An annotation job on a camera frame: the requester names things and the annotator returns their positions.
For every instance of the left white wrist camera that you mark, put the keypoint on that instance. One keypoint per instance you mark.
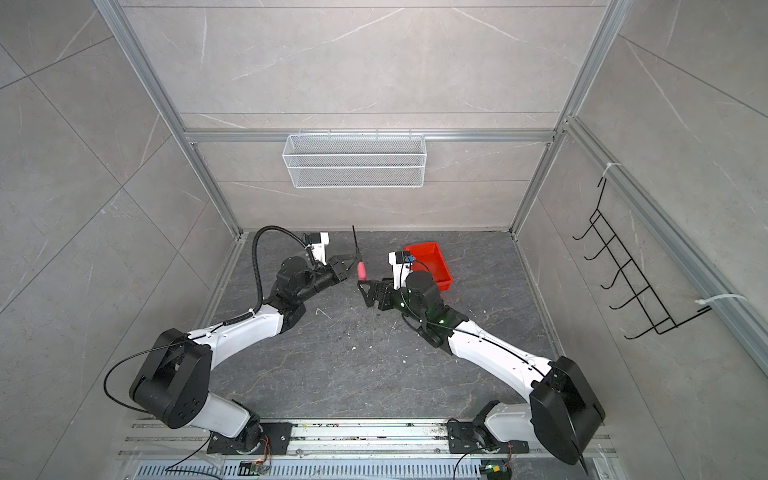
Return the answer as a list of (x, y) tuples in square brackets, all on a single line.
[(317, 243)]

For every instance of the pink handled screwdriver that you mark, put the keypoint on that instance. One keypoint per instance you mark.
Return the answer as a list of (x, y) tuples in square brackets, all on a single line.
[(360, 266)]

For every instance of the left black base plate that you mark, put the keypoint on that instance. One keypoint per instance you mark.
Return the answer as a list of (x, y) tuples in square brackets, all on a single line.
[(254, 440)]

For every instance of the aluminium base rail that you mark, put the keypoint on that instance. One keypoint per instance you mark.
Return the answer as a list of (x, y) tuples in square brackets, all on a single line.
[(334, 438)]

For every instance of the white wire mesh basket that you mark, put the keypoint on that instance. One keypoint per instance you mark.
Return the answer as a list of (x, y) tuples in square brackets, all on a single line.
[(365, 160)]

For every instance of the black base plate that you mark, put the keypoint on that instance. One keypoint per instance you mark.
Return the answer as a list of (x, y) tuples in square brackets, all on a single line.
[(466, 437), (254, 440)]

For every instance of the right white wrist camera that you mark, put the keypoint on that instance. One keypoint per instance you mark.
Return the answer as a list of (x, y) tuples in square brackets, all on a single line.
[(402, 263)]

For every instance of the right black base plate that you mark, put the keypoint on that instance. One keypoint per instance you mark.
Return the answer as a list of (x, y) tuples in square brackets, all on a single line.
[(466, 437)]

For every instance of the red plastic bin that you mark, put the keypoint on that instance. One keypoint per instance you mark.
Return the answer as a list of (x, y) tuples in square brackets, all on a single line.
[(430, 258)]

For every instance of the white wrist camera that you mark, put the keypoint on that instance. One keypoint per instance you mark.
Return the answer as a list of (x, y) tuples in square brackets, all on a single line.
[(317, 243), (402, 263)]

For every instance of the black wire hook rack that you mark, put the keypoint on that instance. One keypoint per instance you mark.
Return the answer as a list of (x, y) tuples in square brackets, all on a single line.
[(628, 270)]

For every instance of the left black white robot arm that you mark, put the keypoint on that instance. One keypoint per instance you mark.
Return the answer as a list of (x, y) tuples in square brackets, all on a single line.
[(173, 382)]

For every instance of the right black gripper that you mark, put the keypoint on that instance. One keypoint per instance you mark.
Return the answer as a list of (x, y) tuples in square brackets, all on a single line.
[(378, 288)]

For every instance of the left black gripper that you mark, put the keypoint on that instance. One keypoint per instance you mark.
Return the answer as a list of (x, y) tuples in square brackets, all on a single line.
[(336, 272)]

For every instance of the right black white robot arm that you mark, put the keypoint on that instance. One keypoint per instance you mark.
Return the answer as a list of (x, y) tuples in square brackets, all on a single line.
[(561, 413)]

